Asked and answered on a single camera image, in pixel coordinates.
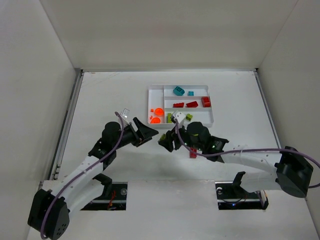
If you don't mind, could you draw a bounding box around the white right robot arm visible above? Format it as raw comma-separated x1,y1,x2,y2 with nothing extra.
158,122,314,198

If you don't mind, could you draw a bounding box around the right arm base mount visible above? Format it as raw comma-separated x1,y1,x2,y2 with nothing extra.
215,171,269,211

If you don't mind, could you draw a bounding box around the orange curved lego piece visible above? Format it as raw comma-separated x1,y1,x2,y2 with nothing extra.
154,107,165,116

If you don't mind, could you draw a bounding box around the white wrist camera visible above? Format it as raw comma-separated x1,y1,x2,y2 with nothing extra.
120,108,130,125
170,110,186,128

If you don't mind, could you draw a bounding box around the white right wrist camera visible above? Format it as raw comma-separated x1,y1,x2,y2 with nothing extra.
170,110,186,128

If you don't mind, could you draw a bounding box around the red long lego brick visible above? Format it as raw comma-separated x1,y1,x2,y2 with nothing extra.
189,148,197,159

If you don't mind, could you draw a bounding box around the red square lego brick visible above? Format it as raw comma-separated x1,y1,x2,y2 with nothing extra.
201,96,211,108

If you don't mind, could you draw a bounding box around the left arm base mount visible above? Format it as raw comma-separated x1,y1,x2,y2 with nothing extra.
81,173,128,211

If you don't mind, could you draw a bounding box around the red sloped lego brick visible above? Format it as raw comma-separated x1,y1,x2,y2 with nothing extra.
186,101,199,108

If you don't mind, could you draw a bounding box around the colorful monster lego figure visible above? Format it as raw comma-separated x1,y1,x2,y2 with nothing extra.
172,86,185,96

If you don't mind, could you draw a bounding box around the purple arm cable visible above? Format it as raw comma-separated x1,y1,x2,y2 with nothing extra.
174,118,320,188
39,111,125,240

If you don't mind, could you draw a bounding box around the orange dome lego piece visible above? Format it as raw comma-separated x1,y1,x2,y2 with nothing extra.
150,117,161,124

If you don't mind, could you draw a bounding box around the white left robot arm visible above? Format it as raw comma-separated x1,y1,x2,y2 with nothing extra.
27,117,159,240

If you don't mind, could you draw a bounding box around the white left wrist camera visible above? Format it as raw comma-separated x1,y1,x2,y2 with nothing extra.
120,108,130,125

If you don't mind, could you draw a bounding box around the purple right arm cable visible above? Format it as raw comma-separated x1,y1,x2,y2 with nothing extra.
174,118,320,188

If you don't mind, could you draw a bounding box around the green square lego plate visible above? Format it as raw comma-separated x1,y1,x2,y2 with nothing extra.
158,134,167,142

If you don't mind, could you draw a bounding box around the white divided sorting tray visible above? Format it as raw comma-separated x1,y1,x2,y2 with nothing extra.
147,84,214,129

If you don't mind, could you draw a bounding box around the green small lego brick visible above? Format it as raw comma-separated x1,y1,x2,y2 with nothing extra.
185,113,193,122

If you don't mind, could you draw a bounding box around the red 2x4 lego brick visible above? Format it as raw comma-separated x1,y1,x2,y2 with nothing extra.
172,102,185,108

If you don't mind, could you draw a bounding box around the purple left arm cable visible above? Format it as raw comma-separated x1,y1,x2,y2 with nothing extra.
39,111,125,240

